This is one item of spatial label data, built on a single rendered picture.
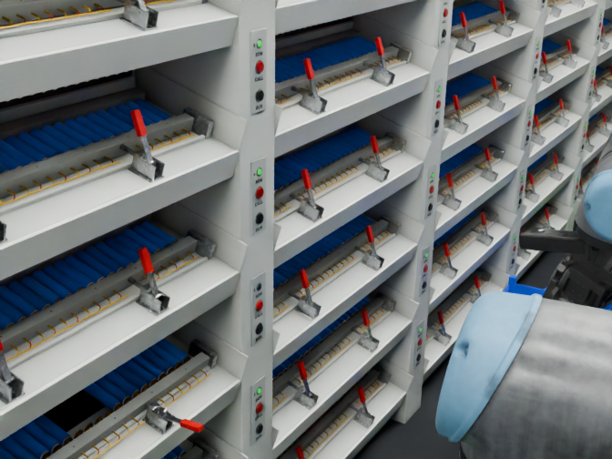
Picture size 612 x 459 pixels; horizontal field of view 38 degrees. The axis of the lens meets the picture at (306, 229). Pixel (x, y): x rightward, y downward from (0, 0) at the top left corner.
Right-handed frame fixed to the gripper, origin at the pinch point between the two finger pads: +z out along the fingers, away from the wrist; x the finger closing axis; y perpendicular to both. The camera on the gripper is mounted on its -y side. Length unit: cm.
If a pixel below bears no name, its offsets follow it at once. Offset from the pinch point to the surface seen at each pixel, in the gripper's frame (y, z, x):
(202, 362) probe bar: -36, 17, -38
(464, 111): -67, 8, 72
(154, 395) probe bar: -33, 17, -50
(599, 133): -88, 55, 220
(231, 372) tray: -33, 20, -34
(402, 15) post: -67, -23, 34
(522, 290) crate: -46, 63, 101
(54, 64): -39, -38, -67
